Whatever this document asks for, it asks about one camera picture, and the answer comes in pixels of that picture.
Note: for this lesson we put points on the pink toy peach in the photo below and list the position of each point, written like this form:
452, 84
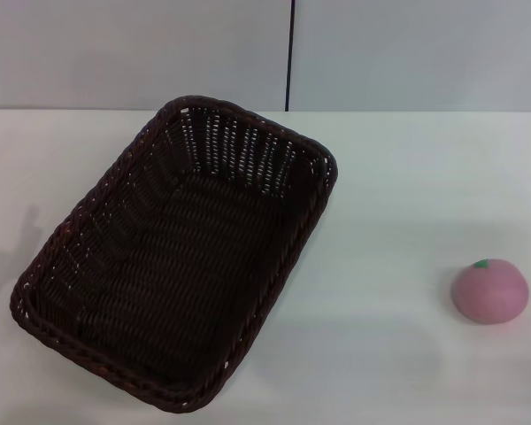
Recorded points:
491, 294

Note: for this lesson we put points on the dark brown woven basket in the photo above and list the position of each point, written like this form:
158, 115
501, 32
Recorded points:
172, 265

